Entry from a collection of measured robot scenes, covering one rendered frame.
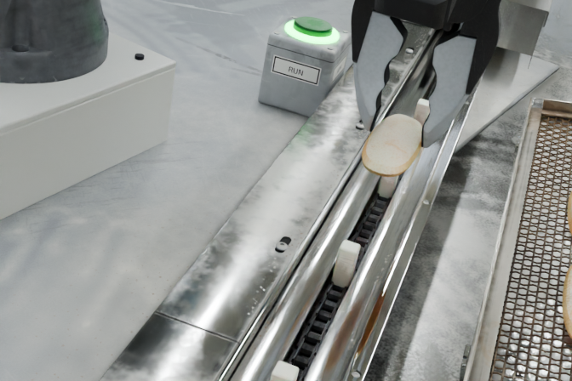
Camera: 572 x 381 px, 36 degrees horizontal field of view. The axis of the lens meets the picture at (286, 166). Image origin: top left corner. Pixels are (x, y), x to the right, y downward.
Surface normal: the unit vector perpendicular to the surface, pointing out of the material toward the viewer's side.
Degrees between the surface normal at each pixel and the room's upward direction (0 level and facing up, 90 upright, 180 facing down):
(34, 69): 90
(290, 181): 0
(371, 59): 90
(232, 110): 0
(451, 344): 0
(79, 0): 72
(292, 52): 90
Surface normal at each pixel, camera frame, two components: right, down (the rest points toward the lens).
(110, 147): 0.82, 0.40
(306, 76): -0.32, 0.42
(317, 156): 0.17, -0.86
